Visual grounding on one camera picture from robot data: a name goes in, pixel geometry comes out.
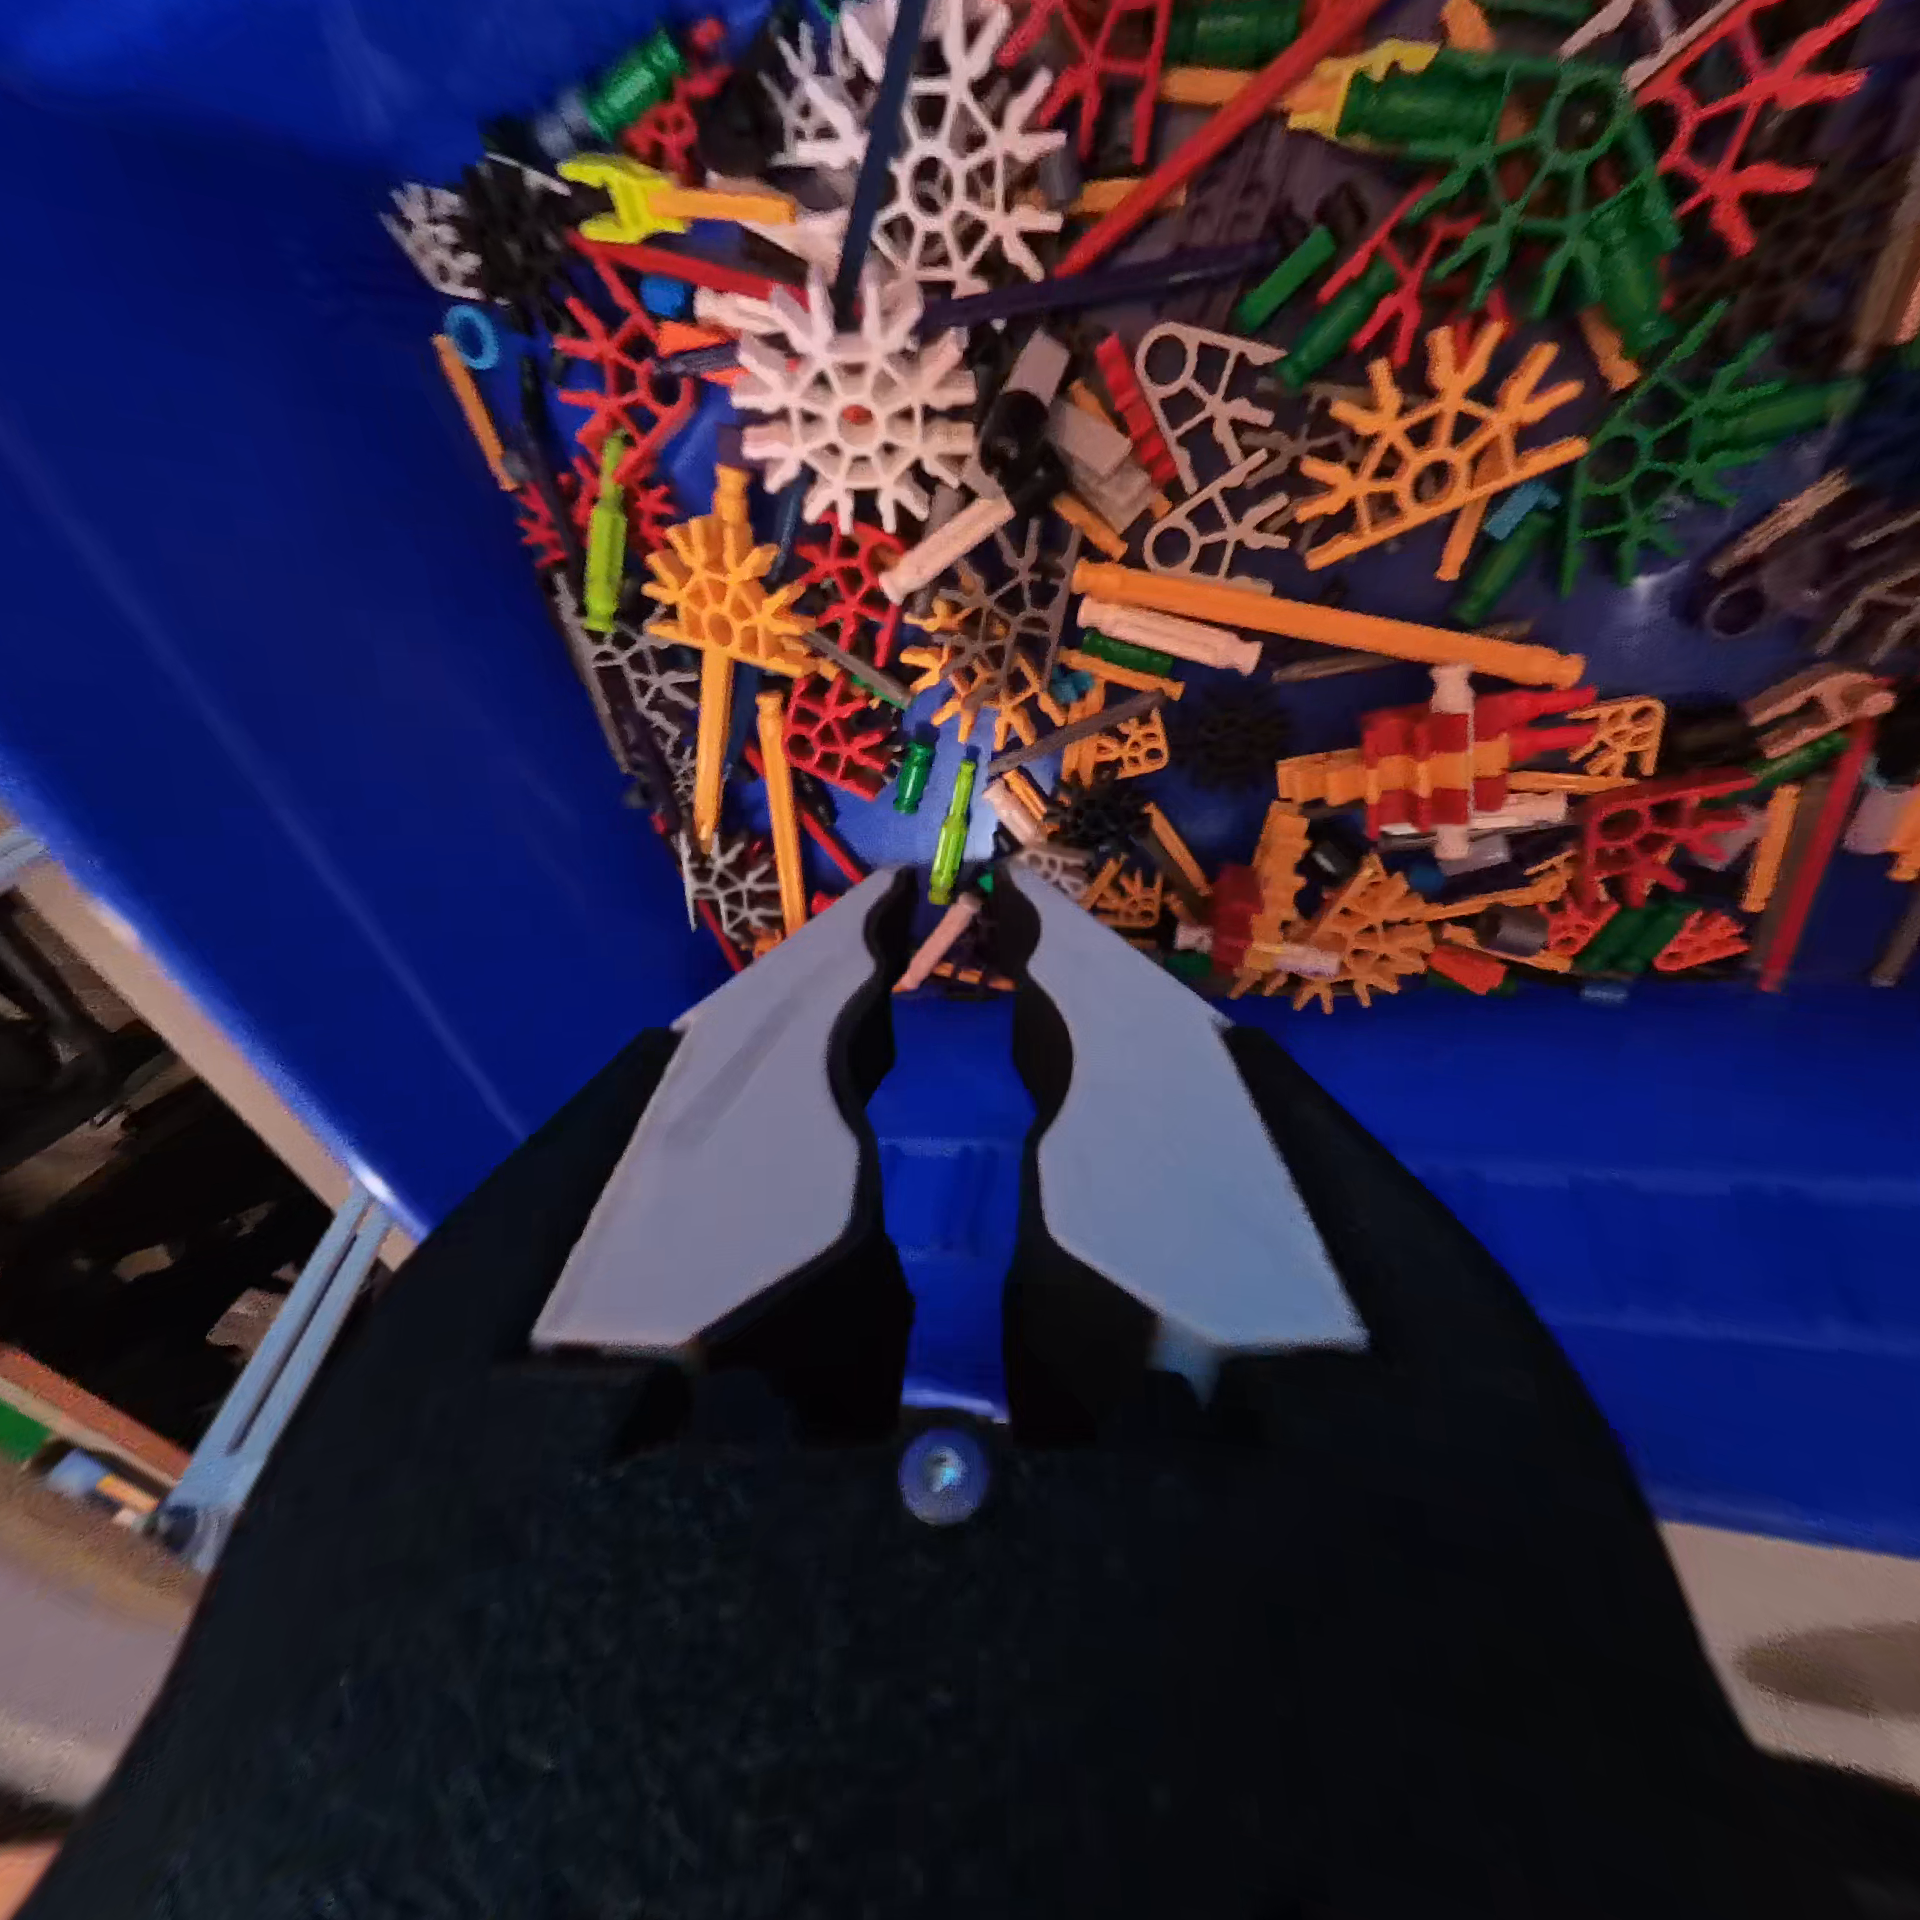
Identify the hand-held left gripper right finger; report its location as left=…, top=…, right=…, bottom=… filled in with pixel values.
left=989, top=864, right=1368, bottom=1390

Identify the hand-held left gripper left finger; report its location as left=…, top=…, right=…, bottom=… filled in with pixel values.
left=532, top=864, right=922, bottom=1360

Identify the pale pink rod piece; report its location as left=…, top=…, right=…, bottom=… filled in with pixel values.
left=892, top=883, right=992, bottom=992

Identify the blue bin with toy pieces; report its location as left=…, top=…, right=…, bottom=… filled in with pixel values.
left=0, top=0, right=1920, bottom=1560

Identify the pile of colourful toy pieces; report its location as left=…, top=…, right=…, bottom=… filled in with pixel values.
left=381, top=0, right=1920, bottom=999

